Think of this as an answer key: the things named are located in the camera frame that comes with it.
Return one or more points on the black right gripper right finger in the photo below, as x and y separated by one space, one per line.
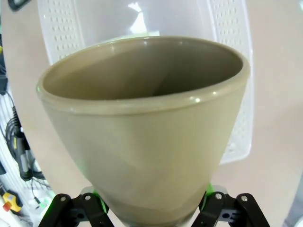
227 210

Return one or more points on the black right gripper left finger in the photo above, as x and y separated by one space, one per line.
78 210

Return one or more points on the beige plastic cup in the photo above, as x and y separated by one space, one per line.
142 142

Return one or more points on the white perforated plastic basket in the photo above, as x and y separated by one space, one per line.
232 71

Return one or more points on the yellow emergency stop button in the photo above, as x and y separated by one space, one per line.
10 202

